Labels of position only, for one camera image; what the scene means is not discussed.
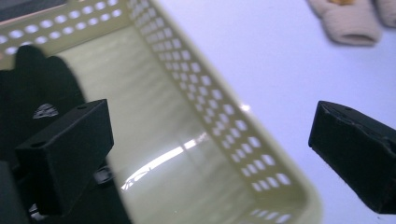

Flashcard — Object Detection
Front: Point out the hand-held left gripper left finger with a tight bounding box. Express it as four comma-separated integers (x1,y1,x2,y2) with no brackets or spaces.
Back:
14,98,115,217

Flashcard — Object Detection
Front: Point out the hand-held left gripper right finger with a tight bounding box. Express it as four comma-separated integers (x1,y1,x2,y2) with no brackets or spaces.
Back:
307,100,396,215

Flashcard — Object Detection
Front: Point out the black cloth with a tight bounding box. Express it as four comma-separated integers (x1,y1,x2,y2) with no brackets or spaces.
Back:
0,44,133,224

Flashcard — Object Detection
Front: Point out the cream perforated plastic basket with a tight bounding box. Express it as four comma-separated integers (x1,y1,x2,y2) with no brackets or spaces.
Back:
0,0,323,224

